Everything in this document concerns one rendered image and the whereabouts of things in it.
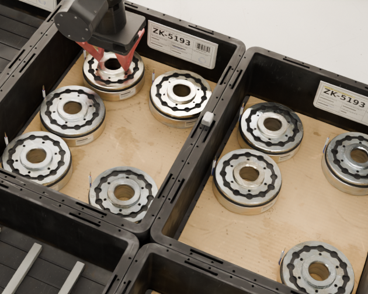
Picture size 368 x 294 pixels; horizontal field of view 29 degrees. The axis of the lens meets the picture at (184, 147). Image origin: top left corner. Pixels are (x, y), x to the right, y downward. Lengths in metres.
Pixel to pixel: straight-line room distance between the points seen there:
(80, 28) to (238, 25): 0.59
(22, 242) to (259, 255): 0.34
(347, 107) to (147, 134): 0.32
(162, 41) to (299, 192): 0.34
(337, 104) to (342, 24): 0.44
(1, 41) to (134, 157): 0.34
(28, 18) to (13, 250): 0.48
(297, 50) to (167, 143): 0.47
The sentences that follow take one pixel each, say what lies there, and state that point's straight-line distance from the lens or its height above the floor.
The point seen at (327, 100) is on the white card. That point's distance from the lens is 1.17.
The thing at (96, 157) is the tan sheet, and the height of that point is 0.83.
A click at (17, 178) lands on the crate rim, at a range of 0.97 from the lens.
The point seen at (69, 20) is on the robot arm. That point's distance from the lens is 1.00.
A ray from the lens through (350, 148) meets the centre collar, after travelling 1.13.
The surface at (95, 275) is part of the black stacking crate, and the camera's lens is 1.00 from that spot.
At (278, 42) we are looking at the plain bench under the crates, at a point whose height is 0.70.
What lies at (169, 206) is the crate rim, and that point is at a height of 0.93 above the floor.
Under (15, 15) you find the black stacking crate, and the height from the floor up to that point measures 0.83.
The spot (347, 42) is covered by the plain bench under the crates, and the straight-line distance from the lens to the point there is 1.55.
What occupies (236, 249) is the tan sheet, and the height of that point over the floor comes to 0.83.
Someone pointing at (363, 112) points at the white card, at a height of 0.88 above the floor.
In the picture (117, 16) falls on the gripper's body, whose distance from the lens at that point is 1.08.
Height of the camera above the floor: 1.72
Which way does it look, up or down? 52 degrees down
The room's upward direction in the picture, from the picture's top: 7 degrees clockwise
